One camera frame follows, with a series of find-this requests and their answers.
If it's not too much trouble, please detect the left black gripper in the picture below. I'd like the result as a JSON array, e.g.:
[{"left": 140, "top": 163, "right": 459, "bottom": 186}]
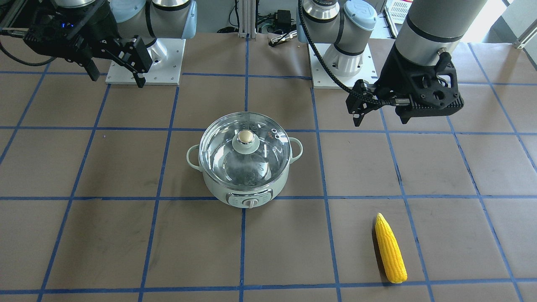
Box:
[{"left": 346, "top": 50, "right": 464, "bottom": 128}]

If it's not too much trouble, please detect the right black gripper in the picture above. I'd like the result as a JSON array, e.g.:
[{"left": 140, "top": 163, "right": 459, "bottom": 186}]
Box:
[{"left": 23, "top": 0, "right": 153, "bottom": 88}]

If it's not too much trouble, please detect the glass pot lid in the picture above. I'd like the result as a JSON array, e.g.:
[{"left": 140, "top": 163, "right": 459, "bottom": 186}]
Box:
[{"left": 198, "top": 112, "right": 301, "bottom": 191}]

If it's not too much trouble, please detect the yellow corn cob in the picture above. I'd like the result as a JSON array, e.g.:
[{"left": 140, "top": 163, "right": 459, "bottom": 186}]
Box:
[{"left": 374, "top": 213, "right": 408, "bottom": 284}]

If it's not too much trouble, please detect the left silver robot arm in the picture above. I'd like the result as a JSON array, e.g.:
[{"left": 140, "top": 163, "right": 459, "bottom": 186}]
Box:
[{"left": 297, "top": 0, "right": 485, "bottom": 127}]

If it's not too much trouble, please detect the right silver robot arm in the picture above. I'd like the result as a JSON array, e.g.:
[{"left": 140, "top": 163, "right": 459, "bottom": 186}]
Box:
[{"left": 23, "top": 0, "right": 197, "bottom": 88}]

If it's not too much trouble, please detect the pale green electric pot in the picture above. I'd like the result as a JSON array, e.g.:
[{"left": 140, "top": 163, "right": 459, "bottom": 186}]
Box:
[{"left": 186, "top": 136, "right": 303, "bottom": 208}]

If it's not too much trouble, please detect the white plastic basket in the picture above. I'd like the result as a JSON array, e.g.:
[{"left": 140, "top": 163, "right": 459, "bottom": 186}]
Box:
[{"left": 386, "top": 0, "right": 413, "bottom": 24}]

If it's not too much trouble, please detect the black power adapter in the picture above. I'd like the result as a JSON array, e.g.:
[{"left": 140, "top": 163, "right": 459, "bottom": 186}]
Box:
[{"left": 274, "top": 10, "right": 293, "bottom": 31}]

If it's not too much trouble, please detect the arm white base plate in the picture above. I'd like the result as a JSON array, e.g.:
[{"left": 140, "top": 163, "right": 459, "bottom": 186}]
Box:
[
  {"left": 105, "top": 38, "right": 186, "bottom": 86},
  {"left": 308, "top": 43, "right": 378, "bottom": 89}
]

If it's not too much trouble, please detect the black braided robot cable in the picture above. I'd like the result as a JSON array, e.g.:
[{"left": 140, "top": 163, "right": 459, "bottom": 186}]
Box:
[{"left": 297, "top": 0, "right": 409, "bottom": 106}]

